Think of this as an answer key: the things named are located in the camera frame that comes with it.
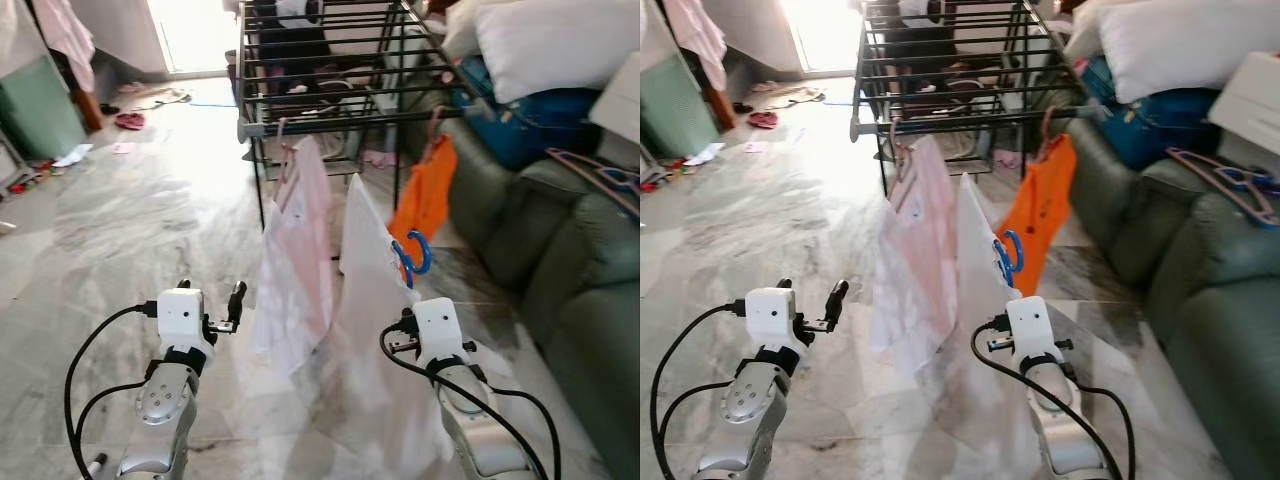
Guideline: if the blue plastic hanger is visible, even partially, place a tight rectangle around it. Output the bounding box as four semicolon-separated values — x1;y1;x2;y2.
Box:
391;229;434;290
598;165;640;198
1214;165;1280;198
991;229;1027;290

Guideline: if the pink plastic hanger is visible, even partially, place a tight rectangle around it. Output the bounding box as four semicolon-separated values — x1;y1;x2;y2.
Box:
1164;147;1280;230
1039;104;1067;163
889;117;918;206
544;147;640;218
274;117;303;206
424;104;452;163

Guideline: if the orange t-shirt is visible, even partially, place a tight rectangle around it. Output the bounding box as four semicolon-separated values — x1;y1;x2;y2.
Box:
997;132;1080;297
387;133;460;265

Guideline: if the pink hanging cloth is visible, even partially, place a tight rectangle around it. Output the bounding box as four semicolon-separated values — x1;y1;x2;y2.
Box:
664;0;729;94
33;0;97;94

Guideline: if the black left camera cable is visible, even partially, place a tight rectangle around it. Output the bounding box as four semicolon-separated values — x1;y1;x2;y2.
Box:
649;299;750;480
64;302;161;480

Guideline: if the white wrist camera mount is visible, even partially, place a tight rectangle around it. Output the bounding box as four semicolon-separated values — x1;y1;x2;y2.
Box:
744;286;799;347
411;297;467;370
1004;295;1060;367
156;287;209;347

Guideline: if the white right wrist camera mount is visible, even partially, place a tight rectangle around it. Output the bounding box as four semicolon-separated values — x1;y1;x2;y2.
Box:
1004;295;1060;367
411;297;467;370

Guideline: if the black camera cable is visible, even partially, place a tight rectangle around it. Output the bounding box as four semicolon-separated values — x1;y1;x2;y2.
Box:
649;299;750;480
969;320;1126;480
378;322;546;480
64;302;161;480

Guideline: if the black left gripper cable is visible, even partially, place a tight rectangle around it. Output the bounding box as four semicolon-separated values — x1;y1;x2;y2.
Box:
74;378;153;473
659;377;743;463

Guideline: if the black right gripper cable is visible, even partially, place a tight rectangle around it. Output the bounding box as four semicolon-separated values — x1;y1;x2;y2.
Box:
470;384;562;480
1070;384;1138;480

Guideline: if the dark green leather sofa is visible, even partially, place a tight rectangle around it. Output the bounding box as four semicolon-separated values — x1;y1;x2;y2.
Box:
1063;98;1280;480
438;88;640;480

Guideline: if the black metal drying rack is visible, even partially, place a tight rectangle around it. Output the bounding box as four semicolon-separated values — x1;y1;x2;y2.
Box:
849;0;1113;198
234;0;497;233

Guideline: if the white t-shirt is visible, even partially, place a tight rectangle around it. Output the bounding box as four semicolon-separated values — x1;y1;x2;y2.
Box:
869;134;957;378
249;134;337;378

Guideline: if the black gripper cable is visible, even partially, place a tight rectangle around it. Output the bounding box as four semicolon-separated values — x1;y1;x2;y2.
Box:
1070;384;1138;480
659;377;743;463
74;378;153;473
470;384;562;480

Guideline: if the green storage bin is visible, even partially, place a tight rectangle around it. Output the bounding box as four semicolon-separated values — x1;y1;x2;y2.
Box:
640;0;712;163
0;0;90;163

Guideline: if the blue travel bag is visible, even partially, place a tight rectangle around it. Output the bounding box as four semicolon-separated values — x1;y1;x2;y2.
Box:
453;53;603;172
1078;53;1223;172

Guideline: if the cream white garment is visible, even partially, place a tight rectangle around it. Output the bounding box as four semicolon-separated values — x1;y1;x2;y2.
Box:
318;173;463;477
918;171;1043;473

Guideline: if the white pillow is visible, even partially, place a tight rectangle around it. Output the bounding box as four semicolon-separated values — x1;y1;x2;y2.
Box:
438;0;640;105
1063;0;1280;105

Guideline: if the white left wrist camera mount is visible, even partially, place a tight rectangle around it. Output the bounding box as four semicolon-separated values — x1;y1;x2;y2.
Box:
156;287;209;347
744;286;799;347

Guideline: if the black right camera cable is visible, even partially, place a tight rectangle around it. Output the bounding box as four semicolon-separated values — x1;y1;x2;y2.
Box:
969;320;1126;480
378;322;546;480

